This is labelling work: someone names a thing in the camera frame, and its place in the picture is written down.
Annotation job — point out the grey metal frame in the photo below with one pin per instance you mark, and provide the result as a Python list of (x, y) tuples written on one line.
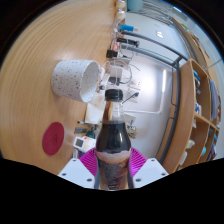
[(176, 100)]

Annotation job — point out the tall black device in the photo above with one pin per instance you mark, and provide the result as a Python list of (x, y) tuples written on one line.
[(128, 42)]

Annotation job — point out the small blue bottle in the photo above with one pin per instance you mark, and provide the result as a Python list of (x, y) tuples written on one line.
[(128, 27)]

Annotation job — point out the small white digital clock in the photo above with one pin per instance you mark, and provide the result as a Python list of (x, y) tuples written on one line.
[(83, 143)]

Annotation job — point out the dark drink bottle black cap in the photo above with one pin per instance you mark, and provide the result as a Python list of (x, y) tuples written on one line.
[(112, 140)]

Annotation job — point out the white speckled cup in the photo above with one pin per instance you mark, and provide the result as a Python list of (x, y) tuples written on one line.
[(70, 80)]

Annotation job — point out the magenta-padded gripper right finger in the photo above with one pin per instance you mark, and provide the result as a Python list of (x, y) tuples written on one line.
[(151, 171)]

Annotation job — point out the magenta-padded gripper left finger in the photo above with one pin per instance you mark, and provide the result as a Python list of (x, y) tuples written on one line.
[(75, 171)]

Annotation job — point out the teal cushion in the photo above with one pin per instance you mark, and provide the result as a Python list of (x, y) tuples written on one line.
[(135, 4)]

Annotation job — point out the flat round red coaster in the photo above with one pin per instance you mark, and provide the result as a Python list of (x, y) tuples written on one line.
[(53, 138)]

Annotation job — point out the small white round object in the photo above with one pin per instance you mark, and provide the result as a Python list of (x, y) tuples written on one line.
[(120, 4), (120, 14)]

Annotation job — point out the wooden shelf unit with items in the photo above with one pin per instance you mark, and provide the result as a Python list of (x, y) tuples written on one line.
[(186, 116)]

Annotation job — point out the white oval gadget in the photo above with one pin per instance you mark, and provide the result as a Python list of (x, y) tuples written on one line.
[(102, 88)]

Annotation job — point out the white crumpled tissue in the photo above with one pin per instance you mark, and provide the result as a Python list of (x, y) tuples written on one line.
[(95, 110)]

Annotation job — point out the small black jar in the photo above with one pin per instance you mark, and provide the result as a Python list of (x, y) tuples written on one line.
[(112, 53)]

